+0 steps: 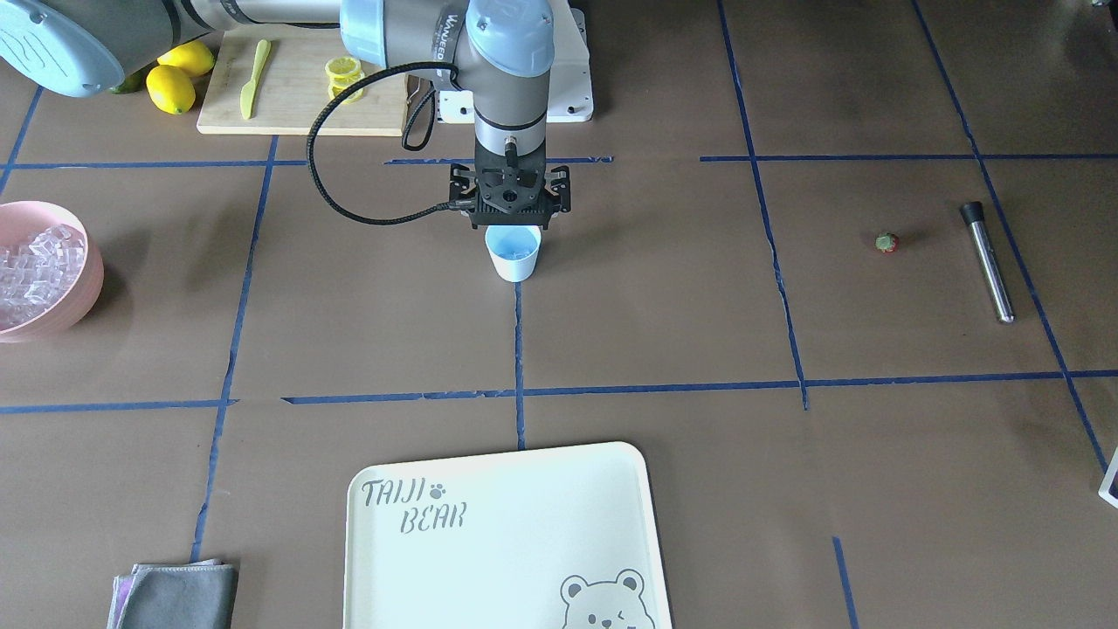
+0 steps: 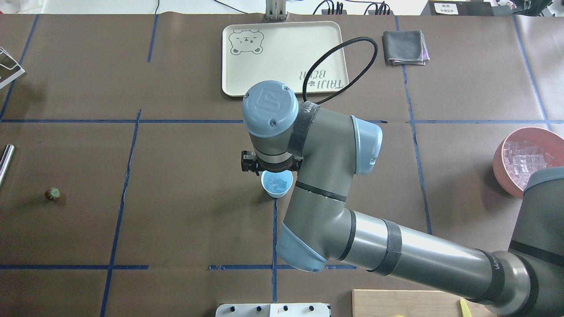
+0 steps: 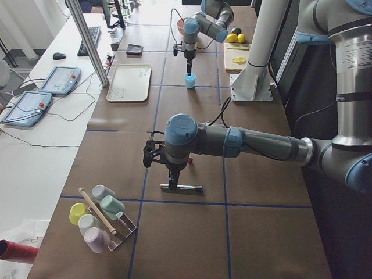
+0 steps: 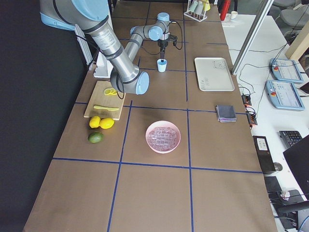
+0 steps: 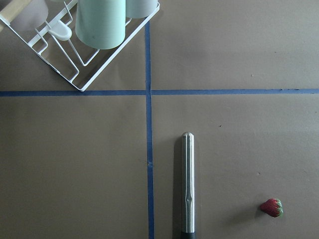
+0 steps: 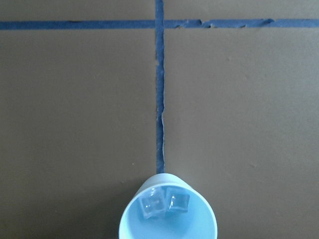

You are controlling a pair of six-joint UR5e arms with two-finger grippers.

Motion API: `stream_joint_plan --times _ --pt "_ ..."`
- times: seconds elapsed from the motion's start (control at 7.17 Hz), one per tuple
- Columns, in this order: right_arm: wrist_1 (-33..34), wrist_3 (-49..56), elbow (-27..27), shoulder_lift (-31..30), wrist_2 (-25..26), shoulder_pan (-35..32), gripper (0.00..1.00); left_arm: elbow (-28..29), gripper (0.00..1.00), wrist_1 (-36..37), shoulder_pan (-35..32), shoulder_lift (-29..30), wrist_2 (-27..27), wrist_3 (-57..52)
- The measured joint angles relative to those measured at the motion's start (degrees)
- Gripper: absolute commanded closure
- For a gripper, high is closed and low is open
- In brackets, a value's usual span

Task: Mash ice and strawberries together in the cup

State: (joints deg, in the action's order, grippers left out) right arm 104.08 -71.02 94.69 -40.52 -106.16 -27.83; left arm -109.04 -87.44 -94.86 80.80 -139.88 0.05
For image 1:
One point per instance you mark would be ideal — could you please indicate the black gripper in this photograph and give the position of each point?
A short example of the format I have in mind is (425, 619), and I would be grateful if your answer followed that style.
(562, 191)

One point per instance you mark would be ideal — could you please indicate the red strawberry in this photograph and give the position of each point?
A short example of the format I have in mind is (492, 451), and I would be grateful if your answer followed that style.
(886, 242)

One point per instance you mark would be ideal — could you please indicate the steel muddler with black tip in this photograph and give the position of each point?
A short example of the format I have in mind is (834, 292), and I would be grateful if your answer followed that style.
(973, 217)

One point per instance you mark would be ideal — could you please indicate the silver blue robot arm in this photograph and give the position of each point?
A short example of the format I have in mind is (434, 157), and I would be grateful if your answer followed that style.
(502, 52)

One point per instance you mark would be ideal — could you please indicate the light blue cup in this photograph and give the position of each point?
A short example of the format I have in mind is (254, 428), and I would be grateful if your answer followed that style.
(513, 250)

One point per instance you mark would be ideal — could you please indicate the clear ice cubes in bowl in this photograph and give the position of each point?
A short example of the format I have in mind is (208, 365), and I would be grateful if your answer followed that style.
(38, 271)

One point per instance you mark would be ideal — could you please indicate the yellow lemon slices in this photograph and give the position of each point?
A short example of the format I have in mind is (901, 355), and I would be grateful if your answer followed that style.
(342, 72)

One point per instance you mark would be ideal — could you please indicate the wooden cutting board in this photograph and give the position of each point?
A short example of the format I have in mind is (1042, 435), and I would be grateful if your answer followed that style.
(293, 88)

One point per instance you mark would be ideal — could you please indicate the yellow-green plastic knife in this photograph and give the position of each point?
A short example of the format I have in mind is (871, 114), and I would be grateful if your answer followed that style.
(248, 91)

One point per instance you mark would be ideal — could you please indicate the yellow lemon upper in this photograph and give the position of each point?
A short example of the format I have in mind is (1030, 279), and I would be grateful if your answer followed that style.
(195, 58)

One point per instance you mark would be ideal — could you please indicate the yellow lemon lower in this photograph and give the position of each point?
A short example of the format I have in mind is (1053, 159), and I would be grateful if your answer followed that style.
(171, 89)

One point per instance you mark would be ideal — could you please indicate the cream bear tray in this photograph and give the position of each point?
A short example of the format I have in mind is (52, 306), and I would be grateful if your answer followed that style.
(560, 537)

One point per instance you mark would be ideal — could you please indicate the green lime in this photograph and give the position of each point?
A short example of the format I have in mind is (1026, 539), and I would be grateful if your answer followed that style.
(131, 84)

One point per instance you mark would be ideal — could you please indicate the pink bowl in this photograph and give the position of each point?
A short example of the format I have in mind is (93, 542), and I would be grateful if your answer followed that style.
(21, 219)

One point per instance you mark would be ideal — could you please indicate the grey folded cloth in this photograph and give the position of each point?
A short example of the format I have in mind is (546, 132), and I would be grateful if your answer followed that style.
(193, 595)

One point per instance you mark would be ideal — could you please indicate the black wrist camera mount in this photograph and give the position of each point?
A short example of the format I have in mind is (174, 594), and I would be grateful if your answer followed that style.
(509, 186)

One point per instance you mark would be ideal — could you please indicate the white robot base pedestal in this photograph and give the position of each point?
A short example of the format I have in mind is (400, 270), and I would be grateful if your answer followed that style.
(570, 84)

